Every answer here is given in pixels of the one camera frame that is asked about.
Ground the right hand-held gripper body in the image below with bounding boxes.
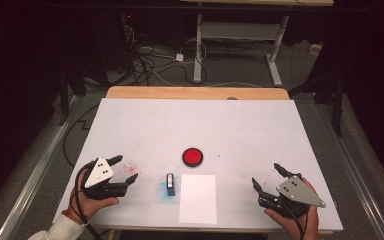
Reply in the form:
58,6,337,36
258,173,327,220

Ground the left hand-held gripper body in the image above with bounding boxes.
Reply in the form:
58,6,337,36
79,157,129,201

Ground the blue stamp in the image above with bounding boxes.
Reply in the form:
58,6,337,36
165,172,177,197

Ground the round red ink pad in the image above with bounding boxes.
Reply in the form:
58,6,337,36
181,147,205,169

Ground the person's right hand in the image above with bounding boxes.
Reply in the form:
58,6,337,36
263,177,320,240

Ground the person's left hand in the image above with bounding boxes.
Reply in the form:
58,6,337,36
67,166,121,224

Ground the white paper sheet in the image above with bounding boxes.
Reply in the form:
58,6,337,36
178,173,218,225

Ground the white table cover board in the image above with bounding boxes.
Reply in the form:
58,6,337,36
52,97,345,233

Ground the black stand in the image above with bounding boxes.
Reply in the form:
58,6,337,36
288,64,348,138
57,61,89,127

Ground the wooden table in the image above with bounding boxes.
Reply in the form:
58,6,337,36
105,85,335,237

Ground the small white box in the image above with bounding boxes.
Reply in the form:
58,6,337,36
309,43,324,56

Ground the white metal-legged desk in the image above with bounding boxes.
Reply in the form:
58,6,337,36
179,0,335,88

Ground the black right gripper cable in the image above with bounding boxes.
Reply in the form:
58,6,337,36
286,199,310,240

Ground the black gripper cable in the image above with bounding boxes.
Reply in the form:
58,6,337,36
74,160,103,240
286,199,310,240

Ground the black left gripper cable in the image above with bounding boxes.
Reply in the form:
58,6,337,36
74,160,103,240

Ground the black floor cable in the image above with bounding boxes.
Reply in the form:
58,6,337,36
62,104,102,169

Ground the metal floor rail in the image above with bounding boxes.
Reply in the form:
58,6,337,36
314,101,384,240
0,95,83,240

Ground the tangle of floor cables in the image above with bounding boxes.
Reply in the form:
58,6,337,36
118,13,211,88

